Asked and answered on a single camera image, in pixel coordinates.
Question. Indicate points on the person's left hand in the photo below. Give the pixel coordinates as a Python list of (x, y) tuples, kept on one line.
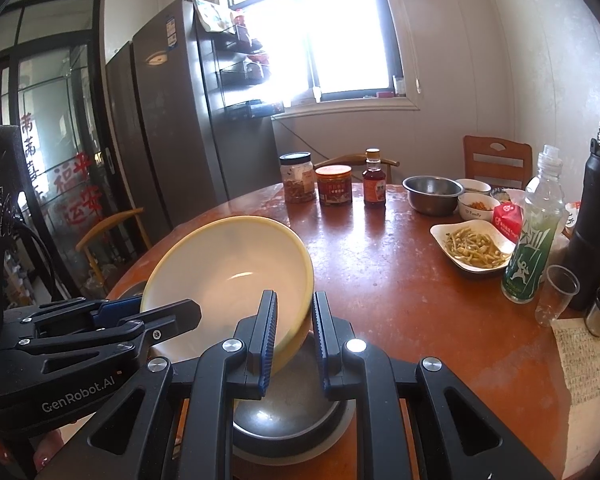
[(47, 452)]

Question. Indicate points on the pale shredded vegetables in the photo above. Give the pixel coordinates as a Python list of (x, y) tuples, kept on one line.
[(475, 247)]

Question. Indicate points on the wooden armchair with curved rail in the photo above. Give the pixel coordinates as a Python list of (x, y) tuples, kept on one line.
[(105, 225)]

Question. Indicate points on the large round steel plate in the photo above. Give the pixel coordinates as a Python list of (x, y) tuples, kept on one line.
[(280, 455)]

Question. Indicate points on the small patterned dish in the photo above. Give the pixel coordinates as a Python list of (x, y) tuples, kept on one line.
[(500, 192)]

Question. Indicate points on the sauce bottle with orange cap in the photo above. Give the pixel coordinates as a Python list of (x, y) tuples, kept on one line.
[(374, 187)]

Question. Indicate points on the red jar with orange lid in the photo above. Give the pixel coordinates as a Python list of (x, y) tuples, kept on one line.
[(334, 190)]

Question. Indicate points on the black thermos flask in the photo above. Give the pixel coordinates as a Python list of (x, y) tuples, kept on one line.
[(597, 210)]

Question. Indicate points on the white rectangular plate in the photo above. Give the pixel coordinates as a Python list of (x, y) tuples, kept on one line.
[(442, 235)]

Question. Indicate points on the clear green drink bottle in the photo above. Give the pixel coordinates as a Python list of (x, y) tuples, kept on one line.
[(530, 250)]

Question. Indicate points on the deep steel bowl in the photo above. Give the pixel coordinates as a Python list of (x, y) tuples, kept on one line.
[(432, 197)]

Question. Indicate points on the small windowsill jar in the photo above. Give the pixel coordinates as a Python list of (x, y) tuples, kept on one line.
[(400, 86)]

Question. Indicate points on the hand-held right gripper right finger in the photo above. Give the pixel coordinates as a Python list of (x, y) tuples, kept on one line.
[(322, 340)]

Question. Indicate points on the small steel bowl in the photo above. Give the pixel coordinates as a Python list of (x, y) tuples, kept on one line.
[(290, 410)]

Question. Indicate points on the window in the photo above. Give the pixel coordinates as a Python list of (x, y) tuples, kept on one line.
[(340, 35)]

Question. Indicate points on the handwritten paper sheet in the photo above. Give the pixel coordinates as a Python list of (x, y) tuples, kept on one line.
[(585, 370)]

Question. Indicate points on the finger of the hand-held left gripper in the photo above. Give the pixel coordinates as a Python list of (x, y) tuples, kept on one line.
[(115, 310), (175, 315)]

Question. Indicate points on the clear plastic cup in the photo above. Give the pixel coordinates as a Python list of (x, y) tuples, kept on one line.
[(555, 300)]

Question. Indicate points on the plain white bowl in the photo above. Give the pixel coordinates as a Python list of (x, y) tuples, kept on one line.
[(472, 185)]

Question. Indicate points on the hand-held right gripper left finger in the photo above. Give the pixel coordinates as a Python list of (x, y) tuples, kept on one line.
[(267, 340)]

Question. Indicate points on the grey refrigerator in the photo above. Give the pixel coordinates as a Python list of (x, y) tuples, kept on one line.
[(175, 125)]

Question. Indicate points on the wooden chair back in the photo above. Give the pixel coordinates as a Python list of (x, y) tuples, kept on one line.
[(497, 160)]

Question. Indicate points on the white bowl with food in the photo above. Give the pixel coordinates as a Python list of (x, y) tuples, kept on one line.
[(477, 210)]

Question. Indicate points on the black framed glass door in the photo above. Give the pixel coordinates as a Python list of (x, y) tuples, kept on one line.
[(55, 110)]

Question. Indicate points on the black fridge side rack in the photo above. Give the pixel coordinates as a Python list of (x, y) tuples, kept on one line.
[(240, 107)]

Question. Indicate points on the white plastic bag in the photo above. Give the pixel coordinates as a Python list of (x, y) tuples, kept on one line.
[(517, 196)]

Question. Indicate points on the black-lidded clear jar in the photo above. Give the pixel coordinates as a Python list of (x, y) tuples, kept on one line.
[(297, 182)]

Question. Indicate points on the red packet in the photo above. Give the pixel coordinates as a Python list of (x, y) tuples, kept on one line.
[(507, 220)]

